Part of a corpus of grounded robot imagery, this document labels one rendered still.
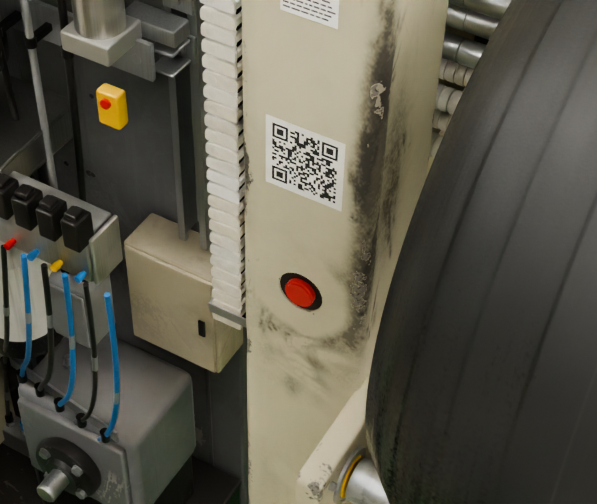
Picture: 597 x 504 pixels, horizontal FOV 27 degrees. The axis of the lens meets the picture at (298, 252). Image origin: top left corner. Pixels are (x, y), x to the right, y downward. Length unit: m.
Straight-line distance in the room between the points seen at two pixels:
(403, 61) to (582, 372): 0.31
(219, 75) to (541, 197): 0.37
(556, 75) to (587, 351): 0.18
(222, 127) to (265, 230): 0.11
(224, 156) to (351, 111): 0.17
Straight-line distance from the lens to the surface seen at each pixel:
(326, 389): 1.25
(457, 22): 1.43
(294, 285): 1.16
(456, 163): 0.83
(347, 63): 0.97
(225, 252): 1.21
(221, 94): 1.08
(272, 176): 1.08
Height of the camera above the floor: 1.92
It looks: 45 degrees down
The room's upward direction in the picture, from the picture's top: 2 degrees clockwise
